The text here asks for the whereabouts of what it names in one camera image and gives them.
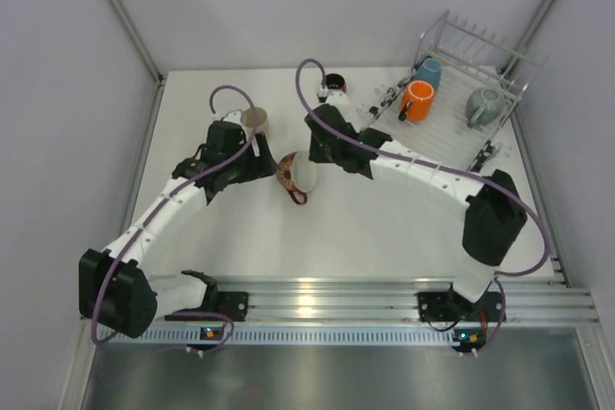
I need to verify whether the aluminium mounting rail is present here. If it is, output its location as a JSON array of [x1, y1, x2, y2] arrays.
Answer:
[[218, 277, 599, 326]]

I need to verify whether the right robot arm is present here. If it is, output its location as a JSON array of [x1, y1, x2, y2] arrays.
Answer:
[[305, 104, 528, 320]]

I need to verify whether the grey ceramic mug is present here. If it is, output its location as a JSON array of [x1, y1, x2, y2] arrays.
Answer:
[[465, 87, 505, 128]]

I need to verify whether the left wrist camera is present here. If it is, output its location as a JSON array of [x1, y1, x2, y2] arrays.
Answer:
[[219, 109, 246, 127]]

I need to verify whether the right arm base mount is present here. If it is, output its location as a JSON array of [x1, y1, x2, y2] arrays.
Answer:
[[417, 291, 459, 332]]

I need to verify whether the blue ceramic mug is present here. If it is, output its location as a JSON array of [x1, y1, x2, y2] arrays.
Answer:
[[413, 58, 442, 90]]

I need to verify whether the silver metal dish rack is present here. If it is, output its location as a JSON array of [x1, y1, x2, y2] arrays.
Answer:
[[349, 13, 546, 172]]

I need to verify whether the white and red mug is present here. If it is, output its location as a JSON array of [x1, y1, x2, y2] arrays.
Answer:
[[276, 151, 317, 205]]

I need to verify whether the black and red bowl cup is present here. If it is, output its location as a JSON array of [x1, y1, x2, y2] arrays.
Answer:
[[325, 73, 347, 93]]

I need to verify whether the slotted cable duct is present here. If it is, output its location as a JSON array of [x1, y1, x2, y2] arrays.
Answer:
[[112, 324, 459, 347]]

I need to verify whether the beige tumbler cup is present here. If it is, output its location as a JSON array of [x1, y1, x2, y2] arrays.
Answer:
[[240, 107, 269, 134]]

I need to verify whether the orange mug black handle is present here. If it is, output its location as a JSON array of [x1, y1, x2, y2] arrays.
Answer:
[[398, 80, 435, 123]]

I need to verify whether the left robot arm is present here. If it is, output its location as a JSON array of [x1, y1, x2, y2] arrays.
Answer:
[[78, 121, 277, 338]]

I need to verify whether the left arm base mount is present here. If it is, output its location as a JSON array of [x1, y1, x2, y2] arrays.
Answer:
[[207, 291, 249, 322]]

